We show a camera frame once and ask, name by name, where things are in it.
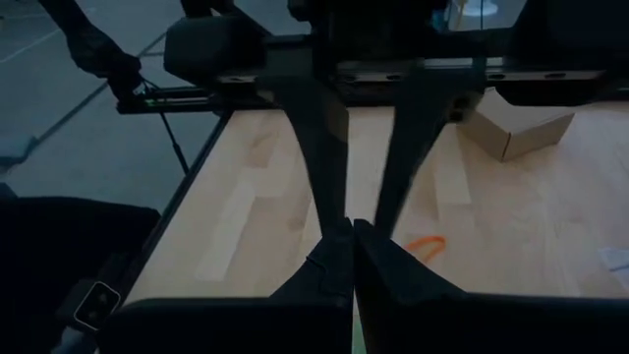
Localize orange rubber bands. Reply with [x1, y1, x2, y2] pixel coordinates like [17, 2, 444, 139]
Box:
[405, 235, 447, 265]

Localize white-rimmed black square tag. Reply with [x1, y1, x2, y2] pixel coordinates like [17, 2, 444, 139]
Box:
[73, 280, 122, 331]

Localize small cardboard box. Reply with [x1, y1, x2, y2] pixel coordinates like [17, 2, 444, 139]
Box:
[456, 87, 576, 163]

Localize thin black slack cable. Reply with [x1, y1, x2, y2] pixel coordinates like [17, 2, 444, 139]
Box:
[155, 106, 192, 175]

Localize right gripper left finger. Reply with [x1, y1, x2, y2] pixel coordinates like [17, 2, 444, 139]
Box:
[100, 218, 356, 354]

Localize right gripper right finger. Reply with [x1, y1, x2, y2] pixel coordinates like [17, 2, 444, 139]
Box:
[354, 218, 629, 354]

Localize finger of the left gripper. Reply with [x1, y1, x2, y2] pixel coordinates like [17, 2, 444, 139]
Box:
[164, 15, 353, 235]
[372, 0, 629, 238]

